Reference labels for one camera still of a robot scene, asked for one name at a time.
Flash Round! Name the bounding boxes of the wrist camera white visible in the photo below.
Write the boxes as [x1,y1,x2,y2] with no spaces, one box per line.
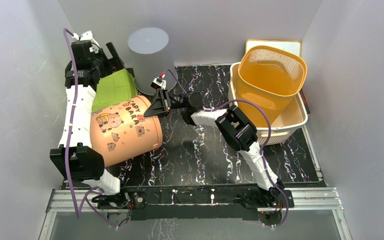
[71,30,101,54]
[150,73,167,90]

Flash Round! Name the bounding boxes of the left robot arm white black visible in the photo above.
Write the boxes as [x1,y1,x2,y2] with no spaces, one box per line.
[49,40,130,208]

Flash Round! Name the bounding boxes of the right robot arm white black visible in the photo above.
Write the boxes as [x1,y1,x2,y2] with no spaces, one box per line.
[144,88,288,207]

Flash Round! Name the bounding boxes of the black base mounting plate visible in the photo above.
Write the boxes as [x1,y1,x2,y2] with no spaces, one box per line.
[92,184,295,224]

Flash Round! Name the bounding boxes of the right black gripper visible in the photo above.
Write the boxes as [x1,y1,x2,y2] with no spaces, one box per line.
[143,88,186,118]

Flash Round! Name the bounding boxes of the cream perforated laundry basket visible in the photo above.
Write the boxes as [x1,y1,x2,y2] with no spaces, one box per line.
[228,62,309,147]

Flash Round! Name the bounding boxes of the aluminium frame rail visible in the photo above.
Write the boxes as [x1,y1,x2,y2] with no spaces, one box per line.
[39,187,352,240]

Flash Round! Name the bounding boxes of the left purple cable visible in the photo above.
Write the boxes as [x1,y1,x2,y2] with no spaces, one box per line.
[62,28,120,229]

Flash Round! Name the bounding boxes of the orange plastic bucket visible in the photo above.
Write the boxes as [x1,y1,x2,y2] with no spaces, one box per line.
[90,95,163,167]

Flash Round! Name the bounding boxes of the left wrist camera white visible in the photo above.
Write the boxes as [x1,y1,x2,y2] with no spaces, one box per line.
[71,30,101,54]

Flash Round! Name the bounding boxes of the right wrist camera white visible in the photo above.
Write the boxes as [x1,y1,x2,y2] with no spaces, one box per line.
[150,73,167,90]

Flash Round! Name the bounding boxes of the yellow slatted plastic basket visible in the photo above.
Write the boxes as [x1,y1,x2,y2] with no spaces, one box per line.
[232,45,308,128]

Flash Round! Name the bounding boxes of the grey plastic bucket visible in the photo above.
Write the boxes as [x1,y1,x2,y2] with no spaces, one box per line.
[127,27,178,96]

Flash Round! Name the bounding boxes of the green plastic tub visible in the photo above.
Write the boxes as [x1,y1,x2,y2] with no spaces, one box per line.
[91,68,138,112]

